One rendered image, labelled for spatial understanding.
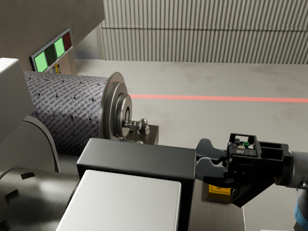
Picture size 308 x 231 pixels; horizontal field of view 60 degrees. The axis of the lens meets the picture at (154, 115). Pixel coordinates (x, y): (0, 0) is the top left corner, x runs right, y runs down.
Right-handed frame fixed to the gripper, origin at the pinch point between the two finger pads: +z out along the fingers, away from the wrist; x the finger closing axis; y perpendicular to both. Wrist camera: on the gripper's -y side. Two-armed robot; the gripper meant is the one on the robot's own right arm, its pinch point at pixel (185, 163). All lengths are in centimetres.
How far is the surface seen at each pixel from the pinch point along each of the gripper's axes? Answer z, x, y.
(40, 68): 45, -23, 8
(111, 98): 12.3, 8.7, 20.9
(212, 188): -7.9, -8.2, -16.6
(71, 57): 62, -74, -12
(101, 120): 12.8, 12.3, 19.3
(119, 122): 11.1, 9.5, 17.1
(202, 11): -2, -294, -43
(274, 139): -74, -148, -109
